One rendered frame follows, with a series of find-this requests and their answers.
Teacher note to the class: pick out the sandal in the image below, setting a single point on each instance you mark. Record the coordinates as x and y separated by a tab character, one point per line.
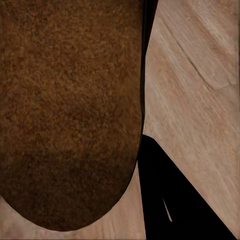
72	105

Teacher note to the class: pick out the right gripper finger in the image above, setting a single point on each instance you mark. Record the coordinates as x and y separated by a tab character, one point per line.
172	207

